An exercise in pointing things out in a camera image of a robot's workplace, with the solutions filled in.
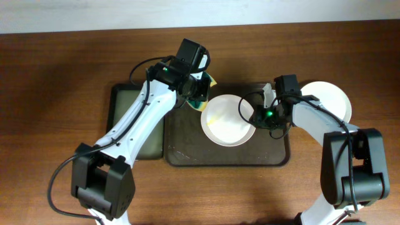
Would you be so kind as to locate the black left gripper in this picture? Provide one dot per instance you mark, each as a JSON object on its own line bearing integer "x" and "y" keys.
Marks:
{"x": 205, "y": 93}

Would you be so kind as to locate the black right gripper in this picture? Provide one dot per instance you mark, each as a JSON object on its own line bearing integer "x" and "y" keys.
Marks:
{"x": 259, "y": 114}

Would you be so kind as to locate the green yellow sponge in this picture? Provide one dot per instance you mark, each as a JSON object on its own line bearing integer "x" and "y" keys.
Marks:
{"x": 198, "y": 105}

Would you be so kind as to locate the grey white plate bottom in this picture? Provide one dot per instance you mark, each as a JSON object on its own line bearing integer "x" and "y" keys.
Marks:
{"x": 332, "y": 98}

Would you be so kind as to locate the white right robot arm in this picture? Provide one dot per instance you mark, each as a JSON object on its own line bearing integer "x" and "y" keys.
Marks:
{"x": 354, "y": 171}

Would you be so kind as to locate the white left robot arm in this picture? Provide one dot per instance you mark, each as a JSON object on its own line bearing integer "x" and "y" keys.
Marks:
{"x": 102, "y": 177}

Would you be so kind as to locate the black water tray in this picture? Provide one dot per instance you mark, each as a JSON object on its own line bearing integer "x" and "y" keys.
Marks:
{"x": 121, "y": 98}

